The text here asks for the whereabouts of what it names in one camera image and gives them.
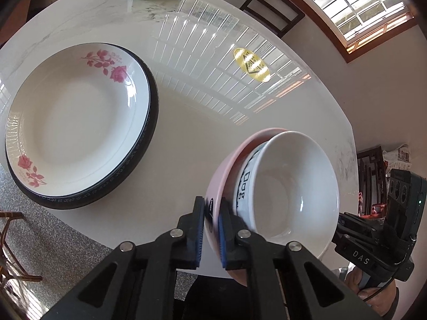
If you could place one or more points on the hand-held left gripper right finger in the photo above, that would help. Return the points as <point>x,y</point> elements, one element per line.
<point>222,243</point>

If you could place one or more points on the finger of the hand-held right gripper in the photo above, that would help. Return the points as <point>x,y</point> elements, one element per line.
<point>358,225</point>

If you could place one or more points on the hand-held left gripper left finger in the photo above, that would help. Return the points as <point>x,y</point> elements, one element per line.
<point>199,235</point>

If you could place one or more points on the large white bowl pink band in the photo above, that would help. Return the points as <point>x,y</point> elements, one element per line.
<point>293,190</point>

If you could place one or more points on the blue and white patterned plate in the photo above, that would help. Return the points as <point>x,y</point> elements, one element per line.
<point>100,199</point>

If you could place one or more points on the white plate with pink roses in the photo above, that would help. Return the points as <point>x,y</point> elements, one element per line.
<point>76,123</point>

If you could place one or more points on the person's right hand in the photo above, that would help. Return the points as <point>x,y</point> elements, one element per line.
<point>373,303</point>

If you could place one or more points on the newspaper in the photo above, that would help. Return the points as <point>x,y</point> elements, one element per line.
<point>400,156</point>

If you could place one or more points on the dark carved wooden furniture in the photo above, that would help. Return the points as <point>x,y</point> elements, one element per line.
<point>365,173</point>

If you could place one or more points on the yellow oval sticker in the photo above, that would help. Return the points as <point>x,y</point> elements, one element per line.
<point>252,65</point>

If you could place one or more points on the brown framed window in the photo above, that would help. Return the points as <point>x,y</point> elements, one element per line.
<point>333,36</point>

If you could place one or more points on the light wooden chair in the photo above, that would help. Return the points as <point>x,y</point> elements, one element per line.
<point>7,215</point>

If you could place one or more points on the dark wooden chair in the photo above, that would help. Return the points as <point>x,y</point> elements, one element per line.
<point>248,1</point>

